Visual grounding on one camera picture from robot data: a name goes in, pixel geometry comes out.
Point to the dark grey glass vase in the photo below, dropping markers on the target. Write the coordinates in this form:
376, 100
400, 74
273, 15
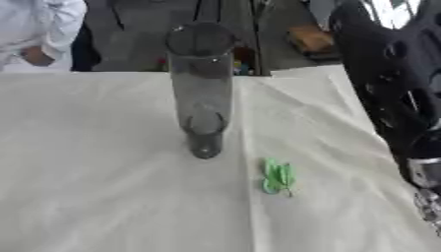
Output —
201, 95

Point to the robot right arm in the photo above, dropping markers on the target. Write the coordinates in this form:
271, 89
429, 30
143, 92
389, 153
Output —
390, 82

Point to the brown bag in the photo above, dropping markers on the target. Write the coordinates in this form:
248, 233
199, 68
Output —
310, 38

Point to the green artificial leaf sprig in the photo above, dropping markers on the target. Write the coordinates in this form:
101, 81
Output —
278, 176

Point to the person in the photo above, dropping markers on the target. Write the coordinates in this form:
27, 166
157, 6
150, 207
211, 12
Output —
34, 29

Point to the small colourful objects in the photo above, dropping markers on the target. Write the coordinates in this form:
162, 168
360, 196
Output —
243, 68

